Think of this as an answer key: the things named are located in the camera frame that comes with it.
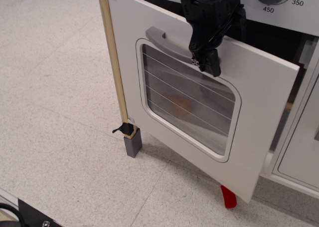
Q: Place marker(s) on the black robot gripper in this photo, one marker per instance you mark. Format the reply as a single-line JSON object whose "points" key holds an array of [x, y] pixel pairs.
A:
{"points": [[211, 20]]}

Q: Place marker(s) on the grey oven door handle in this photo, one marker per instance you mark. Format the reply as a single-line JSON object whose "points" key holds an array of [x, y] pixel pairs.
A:
{"points": [[158, 38]]}

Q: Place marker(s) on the white toy oven door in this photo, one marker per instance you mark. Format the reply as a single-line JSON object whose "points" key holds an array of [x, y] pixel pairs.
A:
{"points": [[223, 125]]}

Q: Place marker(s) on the white right cabinet door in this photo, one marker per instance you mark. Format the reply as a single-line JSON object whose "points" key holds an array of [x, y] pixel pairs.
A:
{"points": [[299, 160]]}

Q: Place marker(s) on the white toy kitchen cabinet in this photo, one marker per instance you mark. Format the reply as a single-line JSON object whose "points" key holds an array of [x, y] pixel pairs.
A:
{"points": [[288, 30]]}

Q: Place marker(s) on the black tape strip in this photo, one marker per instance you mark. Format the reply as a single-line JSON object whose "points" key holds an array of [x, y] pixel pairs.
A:
{"points": [[125, 128]]}

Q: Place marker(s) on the grey plastic foot cap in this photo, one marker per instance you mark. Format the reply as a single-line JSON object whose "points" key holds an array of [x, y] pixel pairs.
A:
{"points": [[133, 145]]}

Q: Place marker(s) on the red plastic toy piece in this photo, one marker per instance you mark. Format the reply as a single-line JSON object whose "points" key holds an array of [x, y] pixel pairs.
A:
{"points": [[230, 200]]}

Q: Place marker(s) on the wooden side post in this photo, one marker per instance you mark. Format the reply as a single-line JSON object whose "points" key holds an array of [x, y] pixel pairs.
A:
{"points": [[109, 32]]}

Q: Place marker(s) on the black metal base plate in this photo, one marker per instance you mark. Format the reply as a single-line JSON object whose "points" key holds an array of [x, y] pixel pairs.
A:
{"points": [[34, 218]]}

